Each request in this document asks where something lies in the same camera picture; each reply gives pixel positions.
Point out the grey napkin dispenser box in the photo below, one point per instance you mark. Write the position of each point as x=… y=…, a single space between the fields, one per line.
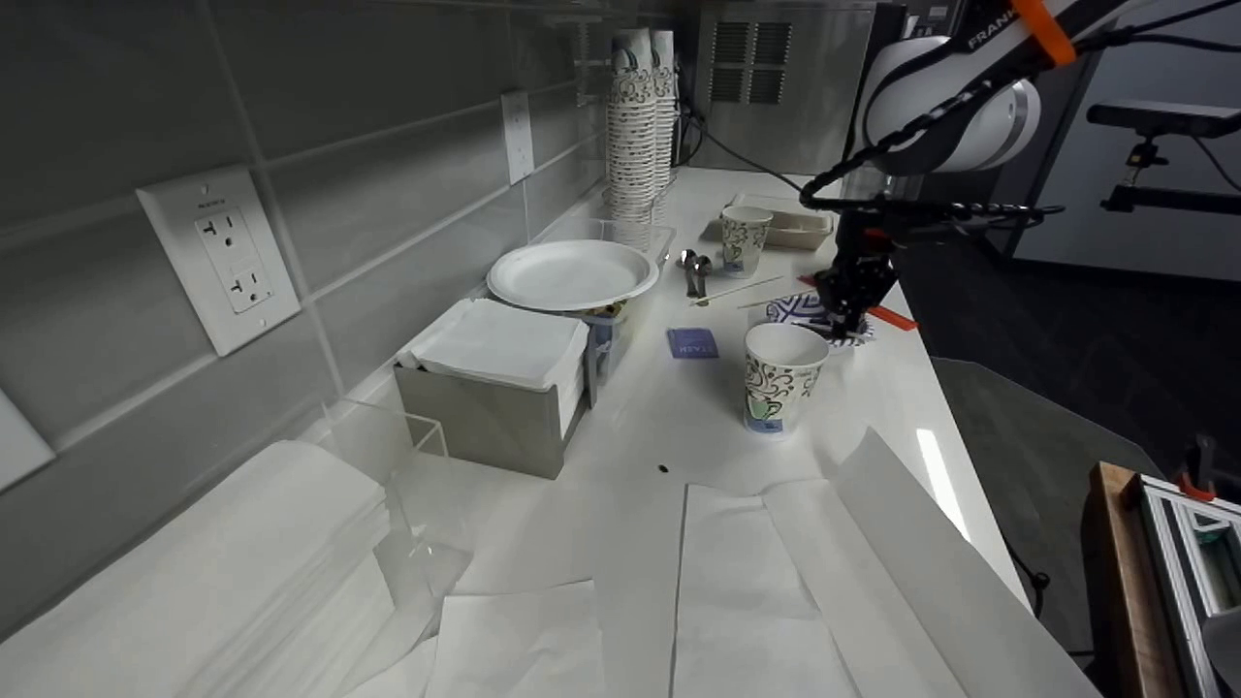
x=502 y=380

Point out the white paper sheet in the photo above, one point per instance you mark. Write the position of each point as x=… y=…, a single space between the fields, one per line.
x=851 y=587

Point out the purple square card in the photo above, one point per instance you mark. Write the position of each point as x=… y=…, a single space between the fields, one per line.
x=690 y=343

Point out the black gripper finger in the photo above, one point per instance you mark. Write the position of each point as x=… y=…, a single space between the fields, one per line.
x=831 y=317
x=857 y=322

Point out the white wall power outlet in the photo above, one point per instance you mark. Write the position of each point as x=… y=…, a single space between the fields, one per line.
x=223 y=251

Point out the clear acrylic holder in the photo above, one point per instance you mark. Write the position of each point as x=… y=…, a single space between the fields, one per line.
x=391 y=448

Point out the small patterned paper plate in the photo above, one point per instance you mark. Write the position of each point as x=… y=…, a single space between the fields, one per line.
x=802 y=313

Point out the near patterned paper cup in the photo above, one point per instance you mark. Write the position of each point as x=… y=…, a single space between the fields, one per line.
x=780 y=373

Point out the white paper towel stack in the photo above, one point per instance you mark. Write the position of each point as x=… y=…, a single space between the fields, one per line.
x=263 y=587

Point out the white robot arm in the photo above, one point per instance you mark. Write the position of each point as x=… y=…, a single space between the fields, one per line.
x=957 y=101

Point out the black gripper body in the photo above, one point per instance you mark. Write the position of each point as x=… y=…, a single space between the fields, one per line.
x=863 y=265

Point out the tall stack of paper cups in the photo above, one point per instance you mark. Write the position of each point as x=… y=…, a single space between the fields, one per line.
x=637 y=146

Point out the large white paper plate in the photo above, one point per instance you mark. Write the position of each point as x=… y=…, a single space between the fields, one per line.
x=571 y=278

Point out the shallow beige tray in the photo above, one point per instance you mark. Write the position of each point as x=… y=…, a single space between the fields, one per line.
x=797 y=233

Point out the wooden framed cart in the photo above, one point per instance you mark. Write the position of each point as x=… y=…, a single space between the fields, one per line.
x=1164 y=587

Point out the left far patterned cup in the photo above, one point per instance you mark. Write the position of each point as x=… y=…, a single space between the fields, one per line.
x=743 y=233

